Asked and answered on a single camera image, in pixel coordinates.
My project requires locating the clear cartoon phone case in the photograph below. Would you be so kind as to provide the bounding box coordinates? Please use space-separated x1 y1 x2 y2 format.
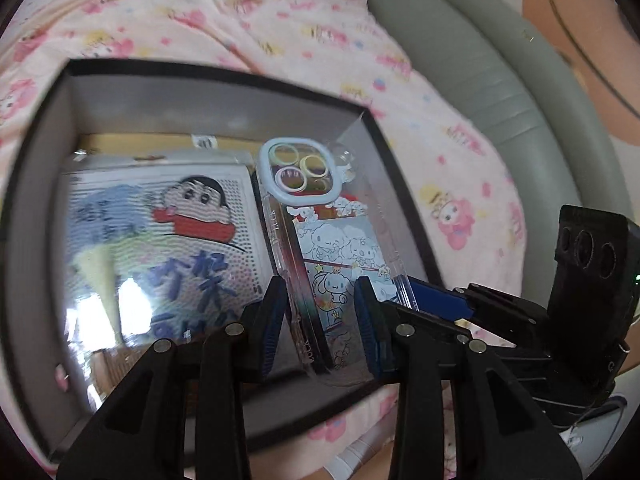
256 116 414 387

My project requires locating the pink cartoon print blanket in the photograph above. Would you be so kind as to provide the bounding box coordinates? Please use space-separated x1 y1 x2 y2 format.
0 0 528 480

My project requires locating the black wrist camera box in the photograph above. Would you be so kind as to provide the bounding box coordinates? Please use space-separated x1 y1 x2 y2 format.
544 202 640 361

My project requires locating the brown wooden comb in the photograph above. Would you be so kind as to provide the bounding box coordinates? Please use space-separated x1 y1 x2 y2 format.
90 346 149 399

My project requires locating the cartoon diamond painting kit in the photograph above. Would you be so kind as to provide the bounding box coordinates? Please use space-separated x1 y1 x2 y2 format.
56 151 272 354

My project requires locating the black open storage box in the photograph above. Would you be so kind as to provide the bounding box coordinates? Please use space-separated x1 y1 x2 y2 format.
1 58 442 463

